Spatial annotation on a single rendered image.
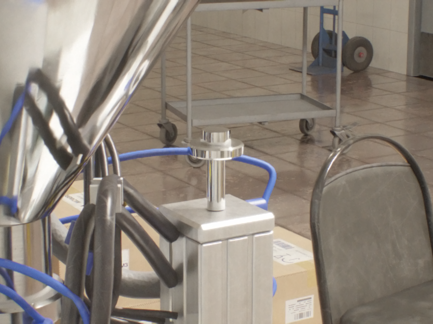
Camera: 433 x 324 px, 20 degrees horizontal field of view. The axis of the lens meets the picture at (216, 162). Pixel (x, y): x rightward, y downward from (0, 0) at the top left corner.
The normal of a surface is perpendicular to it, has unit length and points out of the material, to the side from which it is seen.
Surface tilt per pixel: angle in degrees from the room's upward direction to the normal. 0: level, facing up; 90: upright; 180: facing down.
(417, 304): 0
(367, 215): 77
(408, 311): 0
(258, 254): 90
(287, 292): 90
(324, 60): 90
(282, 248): 0
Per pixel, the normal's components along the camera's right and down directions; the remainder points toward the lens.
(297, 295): 0.53, 0.21
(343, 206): 0.71, -0.05
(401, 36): -0.86, 0.13
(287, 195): 0.00, -0.97
